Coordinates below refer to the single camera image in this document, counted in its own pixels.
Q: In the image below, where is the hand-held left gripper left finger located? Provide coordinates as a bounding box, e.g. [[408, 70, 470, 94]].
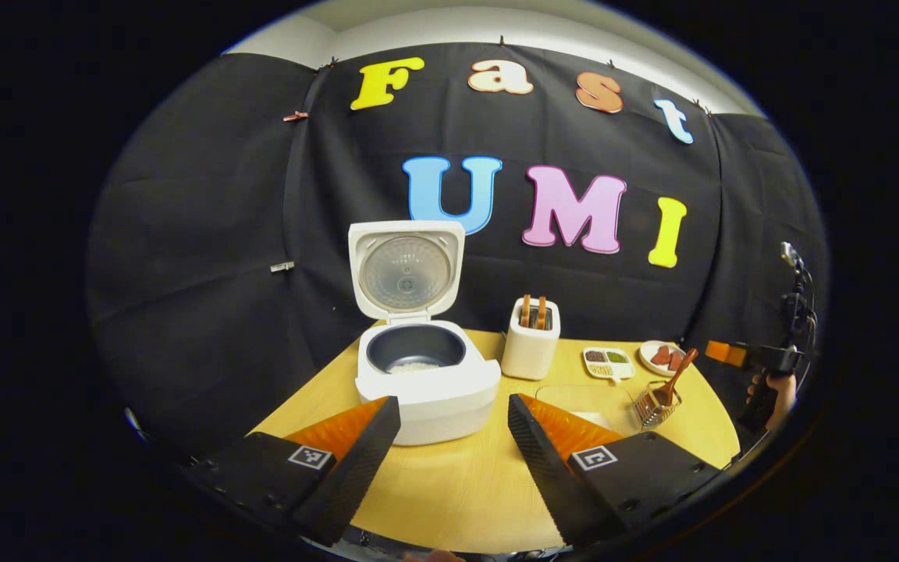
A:
[[184, 396, 402, 547]]

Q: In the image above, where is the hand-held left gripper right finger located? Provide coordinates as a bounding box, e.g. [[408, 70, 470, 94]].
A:
[[506, 393, 727, 547]]

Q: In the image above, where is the wooden spoon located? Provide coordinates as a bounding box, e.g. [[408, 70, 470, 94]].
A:
[[652, 348, 698, 408]]

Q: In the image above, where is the clear container of rice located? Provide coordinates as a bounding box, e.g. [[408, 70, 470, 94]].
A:
[[535, 382, 641, 435]]

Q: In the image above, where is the metal wire chopstick holder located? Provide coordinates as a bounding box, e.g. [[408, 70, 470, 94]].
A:
[[634, 380, 683, 429]]

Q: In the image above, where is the white rice cooker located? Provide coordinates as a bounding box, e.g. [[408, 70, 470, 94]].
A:
[[348, 220, 502, 446]]

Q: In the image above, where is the white plate with red food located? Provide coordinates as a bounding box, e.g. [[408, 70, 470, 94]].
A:
[[640, 340, 688, 377]]

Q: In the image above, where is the white divided grain dish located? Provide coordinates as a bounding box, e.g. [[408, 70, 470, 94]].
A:
[[582, 347, 636, 381]]

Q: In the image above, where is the white toaster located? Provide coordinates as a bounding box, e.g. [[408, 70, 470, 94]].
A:
[[501, 297, 562, 381]]

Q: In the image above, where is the black backdrop cloth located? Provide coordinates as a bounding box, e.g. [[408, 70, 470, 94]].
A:
[[87, 35, 830, 461]]

